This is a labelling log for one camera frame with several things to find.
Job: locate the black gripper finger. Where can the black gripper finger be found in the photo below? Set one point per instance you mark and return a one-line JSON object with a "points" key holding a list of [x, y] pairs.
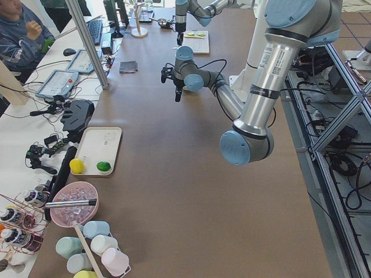
{"points": [[178, 93], [180, 37]]}

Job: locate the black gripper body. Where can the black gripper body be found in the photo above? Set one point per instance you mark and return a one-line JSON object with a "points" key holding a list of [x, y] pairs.
{"points": [[179, 26], [178, 84]]}

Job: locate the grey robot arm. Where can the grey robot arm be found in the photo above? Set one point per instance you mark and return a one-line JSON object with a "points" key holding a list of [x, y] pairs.
{"points": [[291, 25], [202, 15]]}

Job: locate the pink bowl with ice cubes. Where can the pink bowl with ice cubes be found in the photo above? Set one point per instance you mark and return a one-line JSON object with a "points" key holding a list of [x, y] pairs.
{"points": [[81, 190]]}

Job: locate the yellow plastic knife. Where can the yellow plastic knife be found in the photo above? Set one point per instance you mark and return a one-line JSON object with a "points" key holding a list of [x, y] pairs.
{"points": [[194, 36]]}

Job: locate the silver saucepan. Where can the silver saucepan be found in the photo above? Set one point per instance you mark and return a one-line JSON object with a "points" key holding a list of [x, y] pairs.
{"points": [[163, 23]]}

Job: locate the wooden cutting board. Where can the wooden cutting board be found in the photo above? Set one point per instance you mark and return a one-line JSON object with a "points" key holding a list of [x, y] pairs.
{"points": [[198, 46]]}

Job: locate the grey folded cloth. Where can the grey folded cloth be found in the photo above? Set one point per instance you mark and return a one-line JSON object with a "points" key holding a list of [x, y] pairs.
{"points": [[128, 67]]}

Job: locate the wooden mug tree stand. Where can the wooden mug tree stand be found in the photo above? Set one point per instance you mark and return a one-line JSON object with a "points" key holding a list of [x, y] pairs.
{"points": [[137, 31]]}

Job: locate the black keyboard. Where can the black keyboard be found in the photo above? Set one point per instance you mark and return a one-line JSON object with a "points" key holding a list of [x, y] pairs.
{"points": [[95, 29]]}

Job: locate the teach pendant tablet far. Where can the teach pendant tablet far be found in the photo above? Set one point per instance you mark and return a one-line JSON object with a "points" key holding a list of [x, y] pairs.
{"points": [[81, 62]]}

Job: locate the teach pendant tablet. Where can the teach pendant tablet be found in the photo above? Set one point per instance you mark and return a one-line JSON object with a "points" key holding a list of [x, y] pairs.
{"points": [[59, 83], [81, 62]]}

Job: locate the cream tray with bear drawing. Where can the cream tray with bear drawing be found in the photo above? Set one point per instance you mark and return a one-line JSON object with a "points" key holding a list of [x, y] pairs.
{"points": [[98, 144]]}

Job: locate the black controller device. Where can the black controller device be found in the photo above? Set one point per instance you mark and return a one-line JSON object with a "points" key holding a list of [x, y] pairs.
{"points": [[76, 117]]}

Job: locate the black computer mouse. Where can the black computer mouse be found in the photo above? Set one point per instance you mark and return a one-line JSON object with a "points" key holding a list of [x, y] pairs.
{"points": [[69, 52]]}

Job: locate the teach pendant tablet near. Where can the teach pendant tablet near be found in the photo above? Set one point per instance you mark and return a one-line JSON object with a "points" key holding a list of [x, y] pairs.
{"points": [[59, 83]]}

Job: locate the green lime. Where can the green lime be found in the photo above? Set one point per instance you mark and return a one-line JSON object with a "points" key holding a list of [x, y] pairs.
{"points": [[103, 166]]}

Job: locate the yellow lemon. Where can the yellow lemon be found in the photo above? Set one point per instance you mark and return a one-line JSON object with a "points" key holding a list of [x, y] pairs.
{"points": [[77, 166]]}

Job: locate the silver tongs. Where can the silver tongs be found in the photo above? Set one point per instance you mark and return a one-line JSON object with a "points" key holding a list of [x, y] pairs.
{"points": [[72, 203]]}

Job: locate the person in blue jacket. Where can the person in blue jacket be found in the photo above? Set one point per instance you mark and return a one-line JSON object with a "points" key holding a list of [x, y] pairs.
{"points": [[24, 39]]}

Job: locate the white plastic cup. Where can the white plastic cup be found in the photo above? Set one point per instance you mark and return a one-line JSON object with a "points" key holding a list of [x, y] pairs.
{"points": [[101, 243]]}

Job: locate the pink plastic cup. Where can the pink plastic cup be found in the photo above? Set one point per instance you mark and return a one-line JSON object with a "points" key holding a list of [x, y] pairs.
{"points": [[116, 262]]}

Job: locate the green plastic cup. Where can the green plastic cup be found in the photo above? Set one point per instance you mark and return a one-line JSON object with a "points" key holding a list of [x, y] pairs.
{"points": [[68, 246]]}

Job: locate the light blue plastic cup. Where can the light blue plastic cup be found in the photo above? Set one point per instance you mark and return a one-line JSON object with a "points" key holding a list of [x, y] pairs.
{"points": [[78, 262]]}

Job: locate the yellow plastic cup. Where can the yellow plastic cup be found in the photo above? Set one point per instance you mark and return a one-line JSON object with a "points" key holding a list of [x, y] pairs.
{"points": [[85, 274]]}

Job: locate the copper wire bottle rack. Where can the copper wire bottle rack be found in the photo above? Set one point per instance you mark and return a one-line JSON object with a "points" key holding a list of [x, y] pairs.
{"points": [[22, 226]]}

